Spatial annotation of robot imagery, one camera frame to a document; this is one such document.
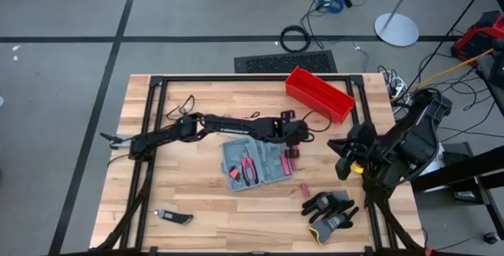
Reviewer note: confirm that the black work glove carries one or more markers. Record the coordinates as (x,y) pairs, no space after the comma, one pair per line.
(315,205)

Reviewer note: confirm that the clear safety glasses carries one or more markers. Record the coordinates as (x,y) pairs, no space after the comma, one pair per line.
(190,102)

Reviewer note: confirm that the grey plastic tool case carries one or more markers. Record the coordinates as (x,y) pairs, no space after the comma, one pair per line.
(267,157)

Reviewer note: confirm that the red and black machine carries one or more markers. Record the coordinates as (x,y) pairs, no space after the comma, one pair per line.
(476,37)

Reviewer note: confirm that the black side shelf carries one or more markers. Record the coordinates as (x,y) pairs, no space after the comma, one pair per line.
(453,173)

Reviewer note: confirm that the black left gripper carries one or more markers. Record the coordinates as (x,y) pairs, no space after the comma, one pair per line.
(293,132)

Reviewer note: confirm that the white round pedestal table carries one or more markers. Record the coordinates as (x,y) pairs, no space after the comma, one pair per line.
(395,29)

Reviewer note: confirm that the white power strip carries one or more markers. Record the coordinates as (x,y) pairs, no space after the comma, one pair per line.
(399,88)

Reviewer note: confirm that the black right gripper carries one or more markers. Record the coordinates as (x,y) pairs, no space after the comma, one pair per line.
(364,145)

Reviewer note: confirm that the red plastic bin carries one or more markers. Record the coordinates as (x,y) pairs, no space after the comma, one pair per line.
(319,94)

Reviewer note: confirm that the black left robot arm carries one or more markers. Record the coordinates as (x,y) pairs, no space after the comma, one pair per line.
(236,126)

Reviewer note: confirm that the pink tape measure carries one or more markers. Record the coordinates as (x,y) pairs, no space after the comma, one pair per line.
(256,114)

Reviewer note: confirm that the pink socket bit holder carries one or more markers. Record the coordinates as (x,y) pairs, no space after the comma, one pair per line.
(305,190)

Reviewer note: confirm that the white printed box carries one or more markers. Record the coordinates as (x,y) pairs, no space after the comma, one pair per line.
(437,165)

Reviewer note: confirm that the grey yellow-cuffed work glove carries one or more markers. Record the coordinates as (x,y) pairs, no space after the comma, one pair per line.
(330,224)

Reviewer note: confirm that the black caster wheel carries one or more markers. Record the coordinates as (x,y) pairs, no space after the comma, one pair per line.
(492,238)

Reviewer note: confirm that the black utility knife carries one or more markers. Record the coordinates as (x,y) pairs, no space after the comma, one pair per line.
(177,217)

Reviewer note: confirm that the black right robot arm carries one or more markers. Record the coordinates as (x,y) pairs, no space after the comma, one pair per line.
(413,142)

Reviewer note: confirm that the yellow pole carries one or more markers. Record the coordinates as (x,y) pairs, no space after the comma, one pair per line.
(445,74)

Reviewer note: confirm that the thin black diagonal pole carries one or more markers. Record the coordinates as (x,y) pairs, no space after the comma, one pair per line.
(449,32)

